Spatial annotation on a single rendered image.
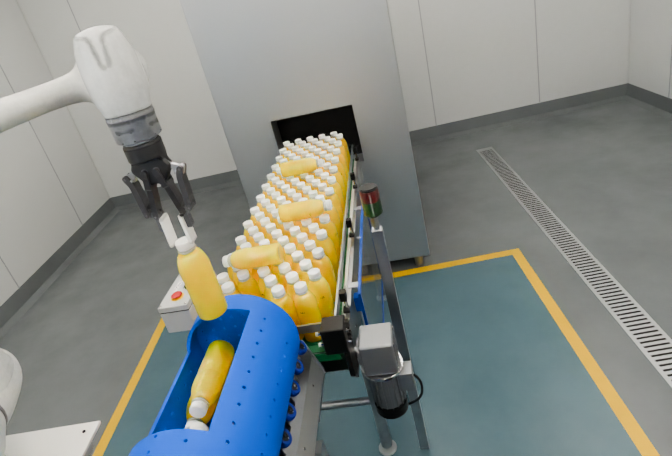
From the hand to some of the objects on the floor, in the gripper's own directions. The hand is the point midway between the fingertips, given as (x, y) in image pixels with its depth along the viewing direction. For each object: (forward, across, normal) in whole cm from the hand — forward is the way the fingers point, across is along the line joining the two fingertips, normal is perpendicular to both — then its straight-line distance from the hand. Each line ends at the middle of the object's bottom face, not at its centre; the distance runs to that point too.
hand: (178, 229), depth 102 cm
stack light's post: (+149, +35, +58) cm, 164 cm away
